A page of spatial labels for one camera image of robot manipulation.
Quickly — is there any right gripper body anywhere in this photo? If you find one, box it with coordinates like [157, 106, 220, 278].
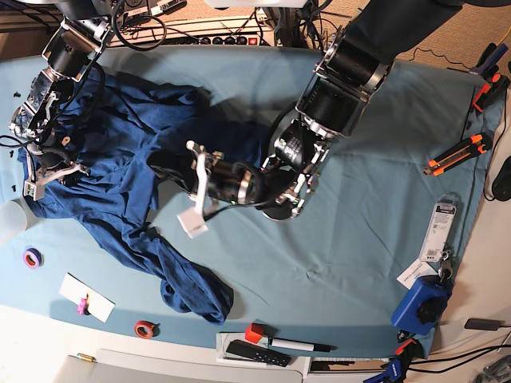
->
[24, 145, 90, 187]

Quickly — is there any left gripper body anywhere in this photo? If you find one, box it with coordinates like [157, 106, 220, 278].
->
[186, 140, 250, 218]

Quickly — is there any blue t-shirt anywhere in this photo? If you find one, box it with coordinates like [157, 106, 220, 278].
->
[27, 73, 267, 325]

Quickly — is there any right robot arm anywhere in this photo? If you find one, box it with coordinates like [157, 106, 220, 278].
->
[9, 1, 119, 195]

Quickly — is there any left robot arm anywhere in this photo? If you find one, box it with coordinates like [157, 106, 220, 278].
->
[148, 1, 462, 221]

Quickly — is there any light blue table cloth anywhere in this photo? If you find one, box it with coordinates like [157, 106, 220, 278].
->
[1, 61, 502, 357]

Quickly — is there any translucent plastic cup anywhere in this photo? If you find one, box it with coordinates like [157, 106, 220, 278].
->
[0, 201, 28, 246]

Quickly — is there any purple tape roll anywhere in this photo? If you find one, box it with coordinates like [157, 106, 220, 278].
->
[23, 248, 43, 269]

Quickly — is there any white card with pink clip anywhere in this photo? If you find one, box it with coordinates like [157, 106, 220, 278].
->
[59, 274, 115, 323]

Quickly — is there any red cube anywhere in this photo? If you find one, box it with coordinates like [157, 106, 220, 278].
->
[244, 323, 264, 344]

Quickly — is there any red tape roll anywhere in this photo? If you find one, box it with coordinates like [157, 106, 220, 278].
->
[133, 320, 160, 339]

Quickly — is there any black remote control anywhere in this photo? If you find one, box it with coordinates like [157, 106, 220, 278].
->
[227, 340, 292, 367]

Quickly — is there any white black marker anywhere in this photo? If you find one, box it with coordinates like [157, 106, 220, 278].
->
[268, 338, 333, 353]

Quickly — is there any white paper card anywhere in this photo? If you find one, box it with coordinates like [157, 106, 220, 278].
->
[396, 259, 438, 290]

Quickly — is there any blister pack with tool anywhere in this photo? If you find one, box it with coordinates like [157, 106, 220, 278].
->
[419, 193, 458, 263]

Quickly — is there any blue box with black knob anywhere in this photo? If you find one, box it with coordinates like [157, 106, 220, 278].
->
[391, 275, 453, 335]

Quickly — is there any orange clamp bottom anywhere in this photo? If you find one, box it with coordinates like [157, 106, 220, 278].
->
[394, 338, 418, 355]

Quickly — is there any blue clamp bottom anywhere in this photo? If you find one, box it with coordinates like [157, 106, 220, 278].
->
[363, 358, 404, 383]

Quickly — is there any orange black utility knife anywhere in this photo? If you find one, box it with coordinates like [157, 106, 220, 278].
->
[422, 133, 493, 176]

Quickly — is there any black computer mouse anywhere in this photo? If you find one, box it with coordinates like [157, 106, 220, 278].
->
[491, 156, 511, 202]

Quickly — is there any orange black clamp right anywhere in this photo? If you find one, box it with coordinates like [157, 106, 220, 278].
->
[472, 73, 510, 114]

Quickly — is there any blue black clamp top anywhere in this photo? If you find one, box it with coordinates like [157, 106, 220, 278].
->
[469, 42, 509, 77]

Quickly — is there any black small device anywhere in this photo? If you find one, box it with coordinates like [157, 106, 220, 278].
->
[464, 318, 501, 331]

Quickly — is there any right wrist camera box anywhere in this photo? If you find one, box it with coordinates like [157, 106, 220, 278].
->
[23, 180, 45, 201]

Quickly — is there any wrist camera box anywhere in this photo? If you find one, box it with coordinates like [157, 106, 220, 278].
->
[23, 180, 45, 201]
[177, 207, 208, 239]

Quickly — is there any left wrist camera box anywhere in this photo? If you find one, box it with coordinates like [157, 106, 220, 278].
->
[177, 207, 208, 239]

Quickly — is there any power strip with red switch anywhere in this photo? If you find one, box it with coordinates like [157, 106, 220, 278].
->
[119, 3, 278, 47]

